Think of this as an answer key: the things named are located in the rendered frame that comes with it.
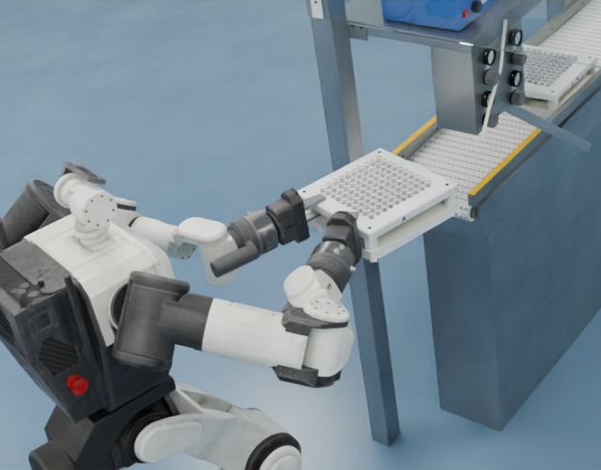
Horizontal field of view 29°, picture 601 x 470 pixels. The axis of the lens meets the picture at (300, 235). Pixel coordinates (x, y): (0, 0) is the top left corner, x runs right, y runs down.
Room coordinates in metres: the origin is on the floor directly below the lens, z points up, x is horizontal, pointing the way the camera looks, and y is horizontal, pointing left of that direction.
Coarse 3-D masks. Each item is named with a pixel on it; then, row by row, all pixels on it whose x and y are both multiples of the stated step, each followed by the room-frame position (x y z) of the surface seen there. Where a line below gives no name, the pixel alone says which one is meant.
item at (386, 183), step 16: (352, 176) 2.15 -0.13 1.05; (368, 176) 2.14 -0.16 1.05; (384, 176) 2.12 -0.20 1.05; (400, 176) 2.12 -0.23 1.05; (336, 192) 2.10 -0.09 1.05; (352, 192) 2.09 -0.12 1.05; (368, 192) 2.07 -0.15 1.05; (384, 192) 2.06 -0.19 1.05; (400, 192) 2.06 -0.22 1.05; (368, 208) 2.02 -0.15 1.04
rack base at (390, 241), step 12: (456, 204) 2.06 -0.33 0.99; (324, 216) 2.09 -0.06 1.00; (420, 216) 2.03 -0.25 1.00; (432, 216) 2.02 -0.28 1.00; (444, 216) 2.04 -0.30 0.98; (324, 228) 2.05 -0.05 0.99; (396, 228) 2.00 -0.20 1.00; (408, 228) 1.99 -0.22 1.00; (420, 228) 2.00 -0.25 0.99; (360, 240) 1.98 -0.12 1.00; (384, 240) 1.97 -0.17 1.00; (396, 240) 1.96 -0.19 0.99; (408, 240) 1.98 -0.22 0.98; (372, 252) 1.93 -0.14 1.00; (384, 252) 1.95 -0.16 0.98
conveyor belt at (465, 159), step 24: (504, 120) 2.67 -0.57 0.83; (432, 144) 2.61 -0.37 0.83; (456, 144) 2.59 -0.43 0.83; (480, 144) 2.57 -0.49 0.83; (504, 144) 2.55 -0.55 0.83; (432, 168) 2.49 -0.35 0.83; (456, 168) 2.47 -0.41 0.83; (480, 168) 2.45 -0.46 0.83; (456, 192) 2.36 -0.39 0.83; (456, 216) 2.31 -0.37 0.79
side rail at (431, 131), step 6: (432, 126) 2.65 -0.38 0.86; (426, 132) 2.63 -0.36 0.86; (432, 132) 2.64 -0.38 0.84; (420, 138) 2.60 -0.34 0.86; (426, 138) 2.62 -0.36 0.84; (414, 144) 2.58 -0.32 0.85; (420, 144) 2.60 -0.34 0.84; (402, 150) 2.54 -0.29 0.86; (408, 150) 2.56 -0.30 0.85; (414, 150) 2.58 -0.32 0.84; (402, 156) 2.54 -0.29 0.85; (408, 156) 2.56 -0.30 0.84
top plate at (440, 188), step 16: (368, 160) 2.21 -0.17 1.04; (400, 160) 2.19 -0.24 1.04; (336, 176) 2.17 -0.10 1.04; (432, 176) 2.10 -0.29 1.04; (304, 192) 2.12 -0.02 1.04; (320, 192) 2.11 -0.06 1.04; (432, 192) 2.04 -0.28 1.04; (448, 192) 2.04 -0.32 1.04; (320, 208) 2.06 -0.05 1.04; (336, 208) 2.04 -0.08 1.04; (400, 208) 2.00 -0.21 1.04; (416, 208) 2.00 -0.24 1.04; (368, 224) 1.96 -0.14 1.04; (384, 224) 1.95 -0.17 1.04; (368, 240) 1.93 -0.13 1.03
